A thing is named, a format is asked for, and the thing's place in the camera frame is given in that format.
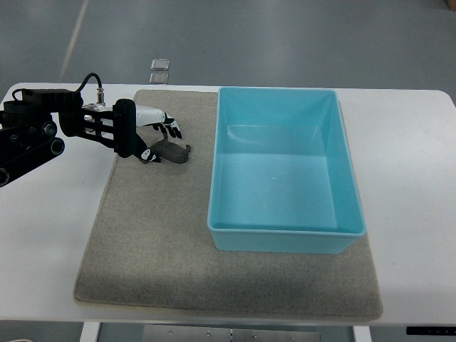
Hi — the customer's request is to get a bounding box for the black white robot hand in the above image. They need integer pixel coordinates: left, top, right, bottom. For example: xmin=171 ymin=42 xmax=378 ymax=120
xmin=113 ymin=99 xmax=182 ymax=159

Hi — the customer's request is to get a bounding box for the brown hippo toy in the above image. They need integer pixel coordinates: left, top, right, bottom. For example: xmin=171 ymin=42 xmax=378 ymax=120
xmin=138 ymin=135 xmax=192 ymax=164

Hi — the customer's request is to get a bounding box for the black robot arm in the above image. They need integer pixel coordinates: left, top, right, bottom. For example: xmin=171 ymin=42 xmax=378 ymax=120
xmin=1 ymin=73 xmax=115 ymax=187

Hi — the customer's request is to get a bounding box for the blue plastic box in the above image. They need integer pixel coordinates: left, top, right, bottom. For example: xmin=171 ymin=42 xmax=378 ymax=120
xmin=207 ymin=87 xmax=366 ymax=254

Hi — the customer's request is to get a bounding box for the lower floor socket plate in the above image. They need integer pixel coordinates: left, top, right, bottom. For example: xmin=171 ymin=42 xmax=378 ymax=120
xmin=149 ymin=72 xmax=169 ymax=85

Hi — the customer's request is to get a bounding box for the floor socket plate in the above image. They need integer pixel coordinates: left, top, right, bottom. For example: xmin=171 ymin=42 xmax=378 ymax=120
xmin=149 ymin=72 xmax=169 ymax=85
xmin=150 ymin=58 xmax=170 ymax=71

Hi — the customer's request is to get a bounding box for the upper floor socket plate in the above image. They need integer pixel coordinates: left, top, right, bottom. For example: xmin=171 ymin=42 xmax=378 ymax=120
xmin=150 ymin=58 xmax=170 ymax=71

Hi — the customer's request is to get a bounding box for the grey felt mat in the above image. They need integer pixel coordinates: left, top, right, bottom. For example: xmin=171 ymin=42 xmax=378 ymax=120
xmin=74 ymin=90 xmax=383 ymax=321

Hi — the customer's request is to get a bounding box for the black table control panel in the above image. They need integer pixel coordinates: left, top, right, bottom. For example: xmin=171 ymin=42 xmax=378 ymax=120
xmin=406 ymin=326 xmax=456 ymax=336

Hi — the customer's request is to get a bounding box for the metal table frame plate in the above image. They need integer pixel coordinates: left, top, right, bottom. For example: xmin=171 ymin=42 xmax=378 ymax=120
xmin=142 ymin=324 xmax=321 ymax=342

